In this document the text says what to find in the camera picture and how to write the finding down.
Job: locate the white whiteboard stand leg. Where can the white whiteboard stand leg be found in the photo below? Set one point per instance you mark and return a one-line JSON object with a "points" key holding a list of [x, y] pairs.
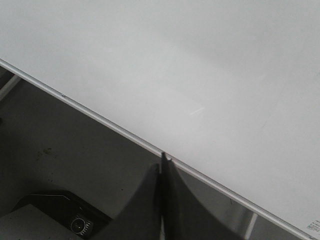
{"points": [[249, 226]]}

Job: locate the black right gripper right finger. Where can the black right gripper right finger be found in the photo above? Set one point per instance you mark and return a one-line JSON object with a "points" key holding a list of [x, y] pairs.
{"points": [[184, 217]]}

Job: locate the black grey robot base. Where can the black grey robot base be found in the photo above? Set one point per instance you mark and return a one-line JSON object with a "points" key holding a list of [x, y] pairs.
{"points": [[52, 215]]}

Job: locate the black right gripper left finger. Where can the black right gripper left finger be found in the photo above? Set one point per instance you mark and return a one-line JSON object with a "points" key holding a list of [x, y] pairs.
{"points": [[140, 219]]}

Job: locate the white whiteboard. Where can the white whiteboard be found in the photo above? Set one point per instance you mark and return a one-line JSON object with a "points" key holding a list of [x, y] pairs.
{"points": [[229, 89]]}

